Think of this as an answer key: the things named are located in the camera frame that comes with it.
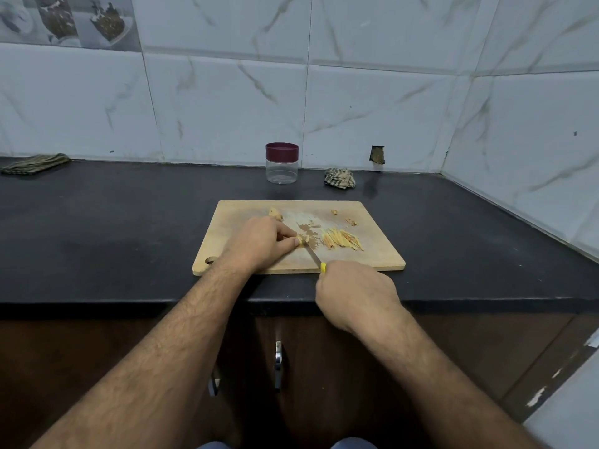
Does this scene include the yellow handled knife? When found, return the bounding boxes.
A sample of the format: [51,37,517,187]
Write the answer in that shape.
[300,240,329,276]

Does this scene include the small ginger peel scraps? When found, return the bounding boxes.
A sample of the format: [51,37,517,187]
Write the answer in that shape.
[329,209,359,228]

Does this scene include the pile of ginger strips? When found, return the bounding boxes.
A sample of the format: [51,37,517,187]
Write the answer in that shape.
[298,220,366,253]

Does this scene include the folded green cloth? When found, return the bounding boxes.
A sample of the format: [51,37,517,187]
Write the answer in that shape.
[0,153,72,176]

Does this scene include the decorative picture tiles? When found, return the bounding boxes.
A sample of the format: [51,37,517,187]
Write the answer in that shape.
[0,0,144,52]

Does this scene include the black countertop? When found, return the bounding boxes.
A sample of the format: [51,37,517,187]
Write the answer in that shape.
[0,158,599,309]

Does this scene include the person's left forearm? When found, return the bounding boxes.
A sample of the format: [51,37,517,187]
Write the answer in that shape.
[30,264,252,449]

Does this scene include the crumpled patterned cloth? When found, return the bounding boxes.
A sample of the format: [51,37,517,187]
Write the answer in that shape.
[324,167,358,191]

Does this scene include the brown wooden cabinet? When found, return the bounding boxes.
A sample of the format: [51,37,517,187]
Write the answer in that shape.
[0,308,599,449]

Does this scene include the person's blue clothing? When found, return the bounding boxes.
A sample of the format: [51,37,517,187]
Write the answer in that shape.
[197,437,379,449]

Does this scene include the clear jar maroon lid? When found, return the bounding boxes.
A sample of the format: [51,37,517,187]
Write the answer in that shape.
[265,142,301,185]

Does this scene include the wooden cutting board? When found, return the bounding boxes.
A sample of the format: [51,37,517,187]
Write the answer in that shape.
[192,200,407,277]

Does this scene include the person's right forearm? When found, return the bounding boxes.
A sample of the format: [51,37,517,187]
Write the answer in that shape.
[365,311,542,449]

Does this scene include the person's right hand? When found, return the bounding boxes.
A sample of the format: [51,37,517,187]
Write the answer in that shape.
[314,259,406,337]

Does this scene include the person's left hand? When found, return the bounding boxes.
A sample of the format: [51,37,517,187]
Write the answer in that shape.
[221,216,301,277]

